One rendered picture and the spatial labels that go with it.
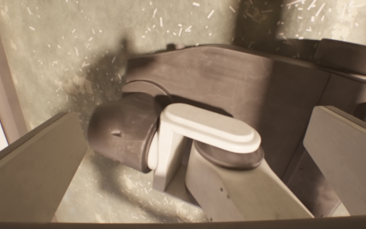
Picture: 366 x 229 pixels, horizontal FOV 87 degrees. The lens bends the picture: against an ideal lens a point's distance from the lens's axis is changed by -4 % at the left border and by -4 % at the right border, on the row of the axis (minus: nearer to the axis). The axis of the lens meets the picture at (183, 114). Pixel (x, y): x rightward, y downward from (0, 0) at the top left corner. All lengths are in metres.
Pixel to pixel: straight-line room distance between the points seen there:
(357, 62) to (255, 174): 0.28
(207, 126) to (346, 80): 0.28
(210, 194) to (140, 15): 0.60
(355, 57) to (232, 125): 0.26
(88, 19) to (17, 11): 0.42
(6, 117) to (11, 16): 0.58
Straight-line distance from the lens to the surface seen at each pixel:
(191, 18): 0.69
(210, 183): 0.38
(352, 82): 0.48
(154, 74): 0.56
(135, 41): 0.78
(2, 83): 1.40
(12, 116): 1.45
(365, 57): 0.49
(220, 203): 0.36
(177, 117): 0.39
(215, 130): 0.38
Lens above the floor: 0.65
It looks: 59 degrees down
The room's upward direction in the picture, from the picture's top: 135 degrees counter-clockwise
